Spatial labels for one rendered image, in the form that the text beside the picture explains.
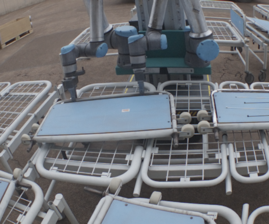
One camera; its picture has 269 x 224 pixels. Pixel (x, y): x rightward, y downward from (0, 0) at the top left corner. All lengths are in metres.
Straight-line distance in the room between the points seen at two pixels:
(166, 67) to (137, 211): 1.13
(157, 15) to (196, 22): 0.25
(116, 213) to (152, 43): 0.96
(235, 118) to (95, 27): 0.93
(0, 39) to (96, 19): 5.52
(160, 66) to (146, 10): 0.43
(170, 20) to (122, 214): 1.43
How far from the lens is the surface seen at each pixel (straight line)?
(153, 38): 1.51
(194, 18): 1.51
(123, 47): 1.80
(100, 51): 1.58
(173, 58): 1.92
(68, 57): 1.59
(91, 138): 1.27
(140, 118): 1.34
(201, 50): 1.54
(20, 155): 2.35
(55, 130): 1.41
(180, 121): 1.37
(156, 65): 1.83
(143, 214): 0.91
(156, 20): 1.62
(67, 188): 1.87
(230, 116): 1.32
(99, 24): 1.58
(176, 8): 1.87
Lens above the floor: 1.32
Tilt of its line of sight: 33 degrees down
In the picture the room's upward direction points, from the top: 9 degrees counter-clockwise
